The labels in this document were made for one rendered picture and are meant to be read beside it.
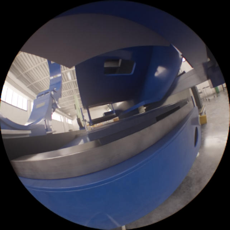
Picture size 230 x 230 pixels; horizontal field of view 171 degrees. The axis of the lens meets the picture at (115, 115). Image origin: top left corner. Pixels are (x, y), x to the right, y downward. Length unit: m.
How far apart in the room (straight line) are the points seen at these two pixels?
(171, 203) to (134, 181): 0.55
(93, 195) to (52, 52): 0.34
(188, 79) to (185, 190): 0.87
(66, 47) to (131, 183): 0.36
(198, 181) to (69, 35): 1.01
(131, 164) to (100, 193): 0.10
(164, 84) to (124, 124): 0.65
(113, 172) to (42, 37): 0.33
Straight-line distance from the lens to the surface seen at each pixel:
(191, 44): 0.15
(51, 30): 0.20
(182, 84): 0.77
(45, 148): 0.62
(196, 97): 2.14
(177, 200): 0.74
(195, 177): 0.87
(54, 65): 5.27
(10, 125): 1.35
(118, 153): 0.20
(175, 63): 0.73
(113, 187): 0.20
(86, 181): 0.19
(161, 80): 0.79
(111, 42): 0.23
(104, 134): 0.15
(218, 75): 0.54
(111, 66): 0.93
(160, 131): 0.29
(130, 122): 0.17
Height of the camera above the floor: 0.67
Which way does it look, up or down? 4 degrees up
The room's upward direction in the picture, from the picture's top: 17 degrees counter-clockwise
